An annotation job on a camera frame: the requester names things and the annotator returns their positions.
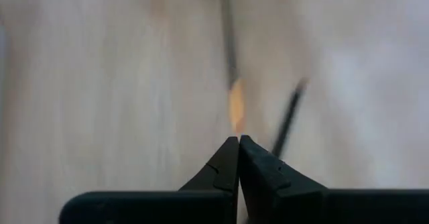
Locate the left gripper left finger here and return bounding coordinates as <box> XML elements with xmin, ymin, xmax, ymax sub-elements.
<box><xmin>60</xmin><ymin>136</ymin><xmax>239</xmax><ymax>224</ymax></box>

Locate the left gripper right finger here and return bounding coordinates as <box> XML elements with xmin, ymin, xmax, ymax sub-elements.
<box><xmin>239</xmin><ymin>135</ymin><xmax>429</xmax><ymax>224</ymax></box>

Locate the black paintbrush gold ferrule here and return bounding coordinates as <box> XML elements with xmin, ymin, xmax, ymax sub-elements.
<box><xmin>214</xmin><ymin>0</ymin><xmax>247</xmax><ymax>136</ymax></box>

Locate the thin black paintbrush silver ferrule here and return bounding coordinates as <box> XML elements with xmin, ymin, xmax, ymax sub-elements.
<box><xmin>271</xmin><ymin>77</ymin><xmax>308</xmax><ymax>158</ymax></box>

